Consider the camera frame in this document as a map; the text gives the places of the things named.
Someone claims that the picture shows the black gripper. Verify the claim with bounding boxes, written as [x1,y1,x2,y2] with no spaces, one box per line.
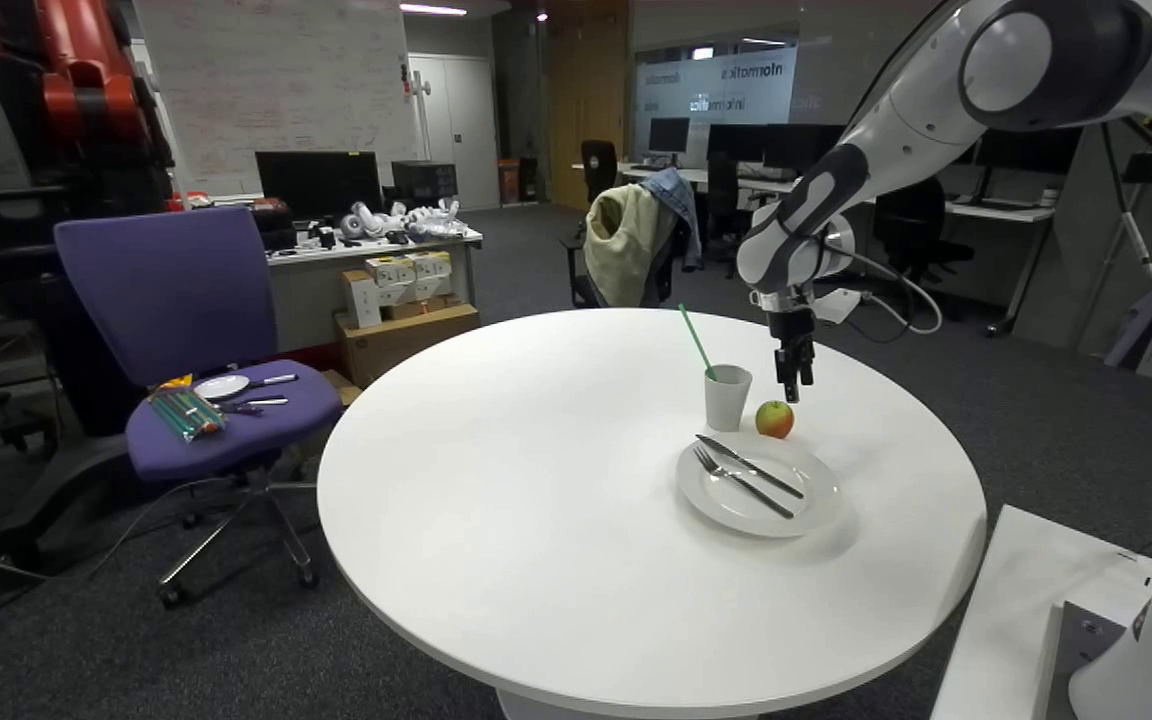
[756,284,824,404]

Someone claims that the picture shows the red green apple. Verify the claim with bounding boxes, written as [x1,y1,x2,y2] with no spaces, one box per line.
[753,396,800,445]

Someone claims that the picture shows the white ceramic mug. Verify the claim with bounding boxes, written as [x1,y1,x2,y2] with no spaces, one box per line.
[700,359,756,434]

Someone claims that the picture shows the green drinking straw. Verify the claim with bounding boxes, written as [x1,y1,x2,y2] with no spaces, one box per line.
[674,298,716,375]

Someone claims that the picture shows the white round dinner plate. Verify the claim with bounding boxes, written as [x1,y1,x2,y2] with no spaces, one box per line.
[672,426,852,544]

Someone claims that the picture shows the black jacket-draped office chair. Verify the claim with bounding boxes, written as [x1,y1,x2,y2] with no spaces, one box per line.
[562,166,709,312]

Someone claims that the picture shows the beige jacket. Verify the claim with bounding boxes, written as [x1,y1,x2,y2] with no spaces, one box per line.
[579,178,680,312]

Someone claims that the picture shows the white robot stand top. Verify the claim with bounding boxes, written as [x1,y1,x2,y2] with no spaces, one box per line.
[927,500,1152,720]

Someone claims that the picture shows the brown cardboard box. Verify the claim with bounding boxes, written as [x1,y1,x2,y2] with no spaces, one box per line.
[333,298,485,392]

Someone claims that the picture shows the white carton boxes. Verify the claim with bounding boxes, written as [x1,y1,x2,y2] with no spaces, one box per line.
[338,250,458,332]

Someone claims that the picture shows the small black computer monitor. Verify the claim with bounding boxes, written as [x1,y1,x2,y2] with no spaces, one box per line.
[388,161,465,212]

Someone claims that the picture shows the white plastic bag clutter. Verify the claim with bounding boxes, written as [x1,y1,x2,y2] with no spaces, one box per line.
[333,197,489,250]

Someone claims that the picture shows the grey white office desk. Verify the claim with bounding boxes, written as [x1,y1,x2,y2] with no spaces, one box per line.
[258,224,489,353]

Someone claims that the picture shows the large black computer monitor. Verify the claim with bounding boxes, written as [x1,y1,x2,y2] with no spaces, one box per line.
[252,149,388,224]

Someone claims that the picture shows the small white saucer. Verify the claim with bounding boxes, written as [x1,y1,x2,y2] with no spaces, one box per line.
[193,370,257,404]

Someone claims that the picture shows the green striped packet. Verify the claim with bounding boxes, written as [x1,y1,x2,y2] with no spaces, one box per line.
[149,387,226,445]

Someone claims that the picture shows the purple office chair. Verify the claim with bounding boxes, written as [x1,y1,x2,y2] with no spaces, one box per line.
[53,203,348,612]

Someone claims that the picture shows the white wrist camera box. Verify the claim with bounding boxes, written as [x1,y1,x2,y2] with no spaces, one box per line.
[813,284,868,329]

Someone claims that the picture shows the black handled table knife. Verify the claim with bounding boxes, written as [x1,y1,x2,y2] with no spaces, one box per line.
[692,430,807,505]

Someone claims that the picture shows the black handled silver fork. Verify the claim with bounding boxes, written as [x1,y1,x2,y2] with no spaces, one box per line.
[692,445,800,525]

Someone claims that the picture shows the grey gripper cable loop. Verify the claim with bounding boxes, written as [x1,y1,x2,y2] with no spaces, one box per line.
[820,243,946,338]

